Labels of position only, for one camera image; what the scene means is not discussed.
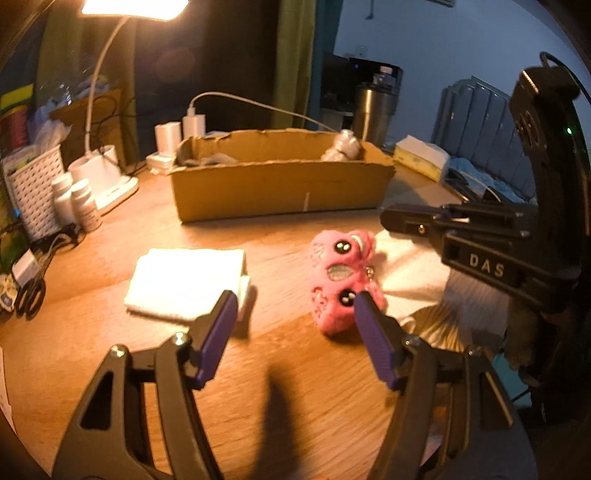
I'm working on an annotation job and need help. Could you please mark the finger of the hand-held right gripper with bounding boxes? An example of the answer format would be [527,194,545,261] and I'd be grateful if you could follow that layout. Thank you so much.
[379,203,539,245]
[441,230,580,319]

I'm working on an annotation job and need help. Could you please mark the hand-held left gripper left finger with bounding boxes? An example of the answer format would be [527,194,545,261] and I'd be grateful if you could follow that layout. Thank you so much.
[51,290,238,480]

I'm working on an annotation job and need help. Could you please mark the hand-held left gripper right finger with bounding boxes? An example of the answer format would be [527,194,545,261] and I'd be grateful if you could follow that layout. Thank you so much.
[353,291,541,480]

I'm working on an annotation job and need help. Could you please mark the white cloth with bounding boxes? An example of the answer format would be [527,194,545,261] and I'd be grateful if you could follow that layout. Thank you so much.
[369,228,455,319]

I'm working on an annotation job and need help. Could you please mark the white towel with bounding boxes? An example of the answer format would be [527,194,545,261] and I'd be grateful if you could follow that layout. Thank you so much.
[124,248,251,322]

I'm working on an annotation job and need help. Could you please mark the pink plush toy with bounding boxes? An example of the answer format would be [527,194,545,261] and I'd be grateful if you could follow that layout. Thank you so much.
[310,229,389,335]

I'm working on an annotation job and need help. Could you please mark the white plush toy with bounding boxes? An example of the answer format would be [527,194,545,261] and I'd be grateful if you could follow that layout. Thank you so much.
[322,130,361,162]

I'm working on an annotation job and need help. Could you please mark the brown cardboard box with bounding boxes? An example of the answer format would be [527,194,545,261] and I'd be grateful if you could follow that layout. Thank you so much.
[167,128,397,223]

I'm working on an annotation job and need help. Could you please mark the yellow and white tissue pack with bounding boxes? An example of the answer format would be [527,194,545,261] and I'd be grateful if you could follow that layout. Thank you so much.
[393,135,451,182]

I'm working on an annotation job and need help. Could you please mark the blue printed blanket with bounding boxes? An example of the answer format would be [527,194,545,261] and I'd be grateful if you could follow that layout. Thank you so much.
[445,157,532,204]

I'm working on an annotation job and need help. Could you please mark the grey padded headboard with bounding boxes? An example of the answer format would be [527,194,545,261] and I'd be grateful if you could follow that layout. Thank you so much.
[431,76,539,204]

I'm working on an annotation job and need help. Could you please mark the steel tumbler with black lid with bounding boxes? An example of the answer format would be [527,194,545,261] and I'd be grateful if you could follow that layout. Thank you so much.
[353,83,399,146]

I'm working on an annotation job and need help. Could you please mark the white computer desk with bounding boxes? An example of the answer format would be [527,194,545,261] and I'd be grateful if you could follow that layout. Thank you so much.
[321,106,354,133]

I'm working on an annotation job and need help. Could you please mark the white power strip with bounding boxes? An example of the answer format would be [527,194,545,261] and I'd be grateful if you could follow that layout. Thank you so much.
[147,152,178,174]

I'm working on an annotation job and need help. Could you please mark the white pill bottle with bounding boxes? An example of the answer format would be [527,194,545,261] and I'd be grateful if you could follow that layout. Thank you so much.
[70,180,103,232]
[51,174,77,224]

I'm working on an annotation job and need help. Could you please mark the black scissors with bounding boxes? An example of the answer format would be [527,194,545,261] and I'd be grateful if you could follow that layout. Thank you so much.
[13,258,49,320]

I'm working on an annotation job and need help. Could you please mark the yellow curtain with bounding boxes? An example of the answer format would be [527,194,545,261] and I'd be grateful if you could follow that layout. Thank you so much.
[272,0,320,131]
[37,9,139,162]

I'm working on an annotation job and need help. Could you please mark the white plug adapter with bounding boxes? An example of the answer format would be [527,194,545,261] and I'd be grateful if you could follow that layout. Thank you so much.
[11,251,40,282]

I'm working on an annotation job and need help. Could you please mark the white power adapter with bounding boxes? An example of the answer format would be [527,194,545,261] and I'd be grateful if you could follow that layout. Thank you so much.
[154,122,182,155]

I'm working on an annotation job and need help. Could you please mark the white desk lamp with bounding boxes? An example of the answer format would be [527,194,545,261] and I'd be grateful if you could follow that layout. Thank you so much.
[68,0,191,216]

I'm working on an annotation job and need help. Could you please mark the teal curtain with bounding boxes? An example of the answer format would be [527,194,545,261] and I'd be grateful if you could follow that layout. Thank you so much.
[311,0,345,132]

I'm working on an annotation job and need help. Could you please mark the white charger plug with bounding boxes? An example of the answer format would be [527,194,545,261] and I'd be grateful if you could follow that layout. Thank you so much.
[182,108,206,139]

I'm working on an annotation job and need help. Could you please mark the white woven plastic basket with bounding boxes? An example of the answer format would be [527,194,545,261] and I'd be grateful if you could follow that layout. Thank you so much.
[2,145,65,241]

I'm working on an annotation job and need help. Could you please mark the dark glass window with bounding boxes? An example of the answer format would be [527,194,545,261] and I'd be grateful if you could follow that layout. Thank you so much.
[134,0,283,136]

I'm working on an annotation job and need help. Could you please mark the brown paper bag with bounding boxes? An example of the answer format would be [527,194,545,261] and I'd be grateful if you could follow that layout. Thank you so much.
[48,89,123,167]

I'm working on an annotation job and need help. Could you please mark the crumpled white plastic bag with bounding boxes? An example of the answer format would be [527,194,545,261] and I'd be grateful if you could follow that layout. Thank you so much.
[34,76,112,148]

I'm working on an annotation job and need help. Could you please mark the red jar with yellow lid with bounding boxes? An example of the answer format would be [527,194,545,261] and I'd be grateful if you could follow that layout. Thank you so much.
[0,105,29,153]

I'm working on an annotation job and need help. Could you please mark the white charging cable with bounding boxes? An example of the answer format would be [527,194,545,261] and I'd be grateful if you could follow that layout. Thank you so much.
[189,91,338,134]

